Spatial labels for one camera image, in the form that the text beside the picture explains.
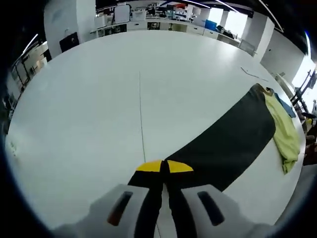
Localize grey office chair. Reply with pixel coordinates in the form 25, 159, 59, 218
239, 39, 256, 57

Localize yellow-green raglan garment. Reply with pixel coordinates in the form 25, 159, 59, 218
163, 83, 302, 193

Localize ceiling light strip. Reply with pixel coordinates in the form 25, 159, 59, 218
259, 0, 285, 32

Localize long white counter cabinet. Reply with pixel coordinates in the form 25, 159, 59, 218
90, 17, 242, 47

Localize black square panel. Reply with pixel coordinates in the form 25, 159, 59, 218
59, 32, 80, 53

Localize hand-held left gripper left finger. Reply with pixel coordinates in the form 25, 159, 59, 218
51, 160, 164, 238

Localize black tripod stand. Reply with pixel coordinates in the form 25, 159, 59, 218
289, 70, 317, 112

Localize white table cover plate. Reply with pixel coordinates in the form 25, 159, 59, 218
240, 66, 269, 82

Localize white tall appliance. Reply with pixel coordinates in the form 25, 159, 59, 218
114, 4, 131, 24

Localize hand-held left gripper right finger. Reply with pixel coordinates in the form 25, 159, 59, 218
163, 160, 273, 238

